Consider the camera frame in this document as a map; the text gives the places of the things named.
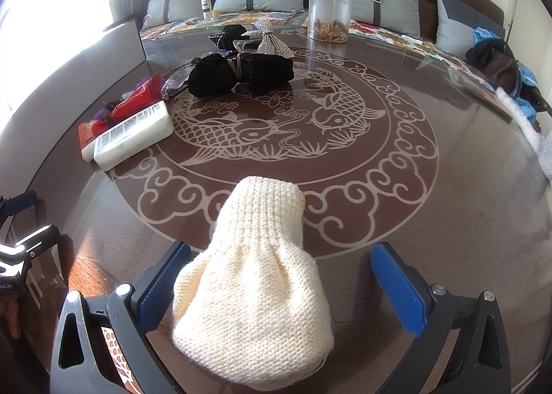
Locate cream knitted hat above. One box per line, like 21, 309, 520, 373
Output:
171, 176, 334, 391

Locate clear plastic jar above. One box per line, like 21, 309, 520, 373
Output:
307, 0, 354, 44

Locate far right grey pillow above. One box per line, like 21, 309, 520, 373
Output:
436, 0, 505, 59

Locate silver rhinestone bow clip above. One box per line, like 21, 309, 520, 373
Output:
233, 18, 295, 58

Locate white plastic bottle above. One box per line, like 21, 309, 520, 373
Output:
81, 100, 174, 171

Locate small white lotion bottle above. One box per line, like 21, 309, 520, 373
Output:
201, 0, 213, 21

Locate black and brown bag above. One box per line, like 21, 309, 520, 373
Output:
466, 39, 522, 98

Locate white fluffy blanket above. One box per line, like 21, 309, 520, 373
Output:
495, 87, 552, 181

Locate red foil bow pouch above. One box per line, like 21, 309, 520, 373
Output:
78, 74, 164, 162

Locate grey storage box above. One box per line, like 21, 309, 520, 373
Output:
1, 20, 146, 197

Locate clear eyeglasses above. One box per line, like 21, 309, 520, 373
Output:
162, 57, 200, 101

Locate floral bed sheet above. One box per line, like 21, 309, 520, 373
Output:
139, 11, 494, 92

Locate blue cloth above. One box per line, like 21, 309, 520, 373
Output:
474, 27, 538, 125

